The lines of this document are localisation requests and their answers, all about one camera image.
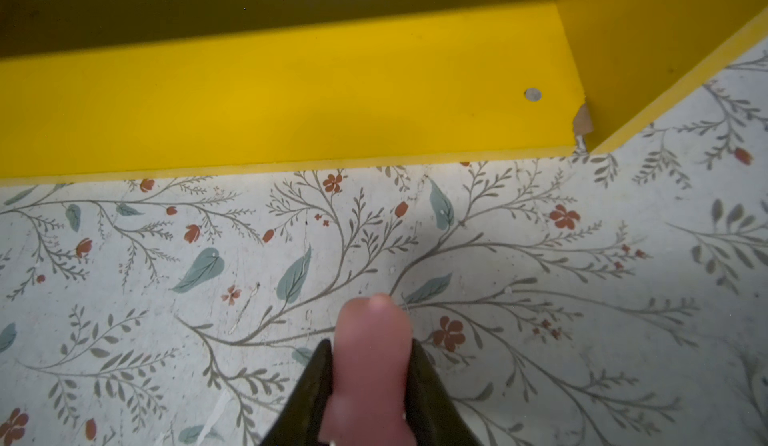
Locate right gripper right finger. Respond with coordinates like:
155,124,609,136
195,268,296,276
405,339,481,446

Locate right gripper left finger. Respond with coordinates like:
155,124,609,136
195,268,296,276
260,339,333,446

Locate yellow shelf pink blue boards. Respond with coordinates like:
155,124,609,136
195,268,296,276
1,0,767,186

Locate floral patterned table mat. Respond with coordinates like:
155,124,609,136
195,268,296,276
1,34,767,445

